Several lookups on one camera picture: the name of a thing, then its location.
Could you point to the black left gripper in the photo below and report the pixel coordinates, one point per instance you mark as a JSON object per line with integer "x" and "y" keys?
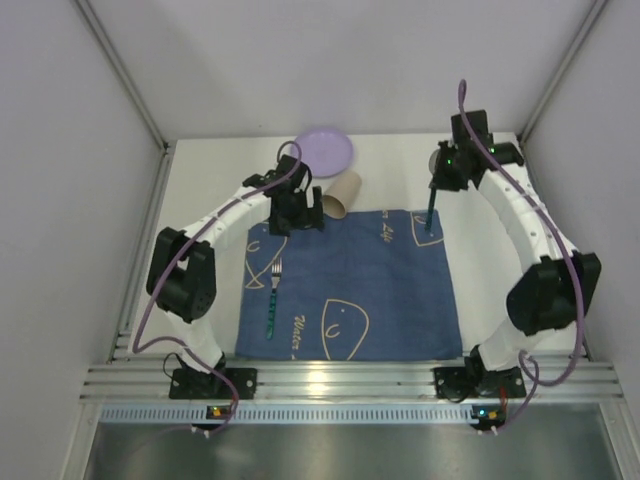
{"x": 296, "y": 220}

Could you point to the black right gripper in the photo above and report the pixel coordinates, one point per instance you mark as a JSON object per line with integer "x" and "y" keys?
{"x": 439, "y": 181}

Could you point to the green handled spoon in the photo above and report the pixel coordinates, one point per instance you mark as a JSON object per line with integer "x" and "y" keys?
{"x": 431, "y": 200}

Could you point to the beige cup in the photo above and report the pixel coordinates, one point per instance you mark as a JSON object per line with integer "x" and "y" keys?
{"x": 341, "y": 194}

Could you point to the green handled fork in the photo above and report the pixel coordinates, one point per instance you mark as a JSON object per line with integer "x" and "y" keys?
{"x": 276, "y": 275}

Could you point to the lilac plate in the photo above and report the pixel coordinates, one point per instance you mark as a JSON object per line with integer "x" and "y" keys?
{"x": 327, "y": 151}

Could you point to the blue cloth placemat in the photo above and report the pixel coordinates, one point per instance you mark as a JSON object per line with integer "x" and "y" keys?
{"x": 373, "y": 286}

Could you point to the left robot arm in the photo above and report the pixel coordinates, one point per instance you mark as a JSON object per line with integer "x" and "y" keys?
{"x": 181, "y": 281}

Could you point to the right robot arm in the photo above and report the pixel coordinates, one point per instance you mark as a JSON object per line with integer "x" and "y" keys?
{"x": 558, "y": 281}

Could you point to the left aluminium frame post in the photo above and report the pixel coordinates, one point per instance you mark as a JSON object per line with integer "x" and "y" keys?
{"x": 120, "y": 70}

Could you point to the aluminium frame post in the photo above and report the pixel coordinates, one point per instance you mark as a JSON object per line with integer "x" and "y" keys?
{"x": 120, "y": 70}
{"x": 569, "y": 55}

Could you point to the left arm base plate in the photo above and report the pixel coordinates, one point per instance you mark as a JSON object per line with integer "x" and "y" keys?
{"x": 189, "y": 384}

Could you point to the slotted cable duct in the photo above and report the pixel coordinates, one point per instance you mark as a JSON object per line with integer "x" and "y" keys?
{"x": 285, "y": 414}

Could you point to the right aluminium frame post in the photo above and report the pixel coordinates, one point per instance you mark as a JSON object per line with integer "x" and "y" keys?
{"x": 569, "y": 55}

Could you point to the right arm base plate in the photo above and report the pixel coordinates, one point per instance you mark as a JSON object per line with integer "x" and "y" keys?
{"x": 456, "y": 384}

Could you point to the aluminium front rail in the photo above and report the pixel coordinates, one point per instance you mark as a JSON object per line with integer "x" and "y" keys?
{"x": 145, "y": 378}

